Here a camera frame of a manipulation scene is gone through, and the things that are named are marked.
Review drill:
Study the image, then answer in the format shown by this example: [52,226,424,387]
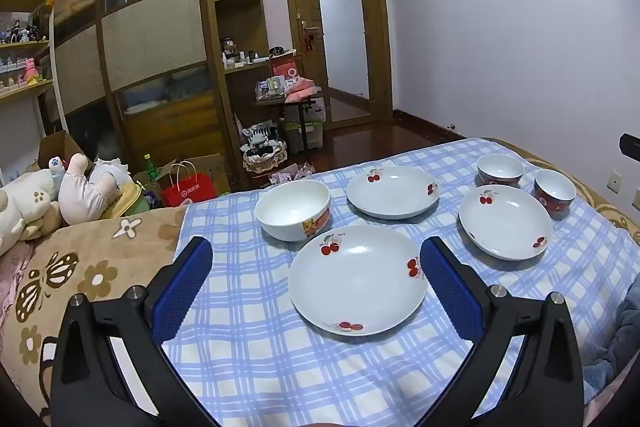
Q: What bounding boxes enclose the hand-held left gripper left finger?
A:
[50,236,221,427]

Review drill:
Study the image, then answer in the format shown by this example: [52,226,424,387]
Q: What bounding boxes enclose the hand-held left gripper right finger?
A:
[415,236,586,427]

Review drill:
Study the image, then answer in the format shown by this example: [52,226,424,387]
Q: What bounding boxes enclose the small red patterned bowl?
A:
[533,169,577,221]
[476,153,524,188]

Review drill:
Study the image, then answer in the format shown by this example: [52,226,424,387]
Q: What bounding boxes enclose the white cherry print plate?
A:
[346,166,441,221]
[458,185,554,262]
[288,225,429,337]

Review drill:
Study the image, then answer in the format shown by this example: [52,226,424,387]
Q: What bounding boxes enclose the large white cartoon print bowl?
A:
[254,179,332,242]

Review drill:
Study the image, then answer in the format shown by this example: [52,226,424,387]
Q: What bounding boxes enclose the red paper bag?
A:
[161,161,218,208]

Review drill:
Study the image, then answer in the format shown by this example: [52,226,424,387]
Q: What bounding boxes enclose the blue plaid cloth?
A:
[162,137,640,427]

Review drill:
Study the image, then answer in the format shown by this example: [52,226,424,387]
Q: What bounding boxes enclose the green case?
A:
[107,182,152,218]

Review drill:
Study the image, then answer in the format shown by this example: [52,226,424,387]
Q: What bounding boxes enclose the pink plush toy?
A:
[57,152,126,225]

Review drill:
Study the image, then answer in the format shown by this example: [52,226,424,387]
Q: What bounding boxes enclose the white frilled plush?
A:
[95,158,132,188]

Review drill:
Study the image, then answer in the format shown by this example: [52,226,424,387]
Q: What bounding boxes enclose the wicker basket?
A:
[241,139,288,175]

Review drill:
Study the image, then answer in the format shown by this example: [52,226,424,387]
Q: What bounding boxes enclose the cardboard box with pink items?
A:
[270,162,316,186]

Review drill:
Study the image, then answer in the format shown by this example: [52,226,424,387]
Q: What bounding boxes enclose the pink cloth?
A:
[0,247,32,324]

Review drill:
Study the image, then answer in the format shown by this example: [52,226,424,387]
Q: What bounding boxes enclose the black white striped clothes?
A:
[241,119,281,158]

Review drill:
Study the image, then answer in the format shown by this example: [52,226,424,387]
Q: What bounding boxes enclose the grey blue fleece cloth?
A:
[590,277,640,404]

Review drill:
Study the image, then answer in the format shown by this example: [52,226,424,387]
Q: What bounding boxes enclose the cream plush toy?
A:
[0,169,63,255]

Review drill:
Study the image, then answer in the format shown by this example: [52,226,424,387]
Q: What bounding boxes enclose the open cardboard box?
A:
[37,131,87,168]

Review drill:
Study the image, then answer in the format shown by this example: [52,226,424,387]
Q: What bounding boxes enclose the small folding table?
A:
[255,94,326,154]

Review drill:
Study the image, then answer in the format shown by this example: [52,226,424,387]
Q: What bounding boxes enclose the pile of small boxes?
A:
[255,77,289,100]

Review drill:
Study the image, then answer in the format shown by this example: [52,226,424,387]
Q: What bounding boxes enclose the pink packets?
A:
[285,77,324,104]

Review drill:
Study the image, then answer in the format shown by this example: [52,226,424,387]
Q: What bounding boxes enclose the red box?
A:
[270,52,304,80]

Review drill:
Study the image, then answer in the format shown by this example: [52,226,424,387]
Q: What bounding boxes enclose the wooden wardrobe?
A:
[35,0,226,168]

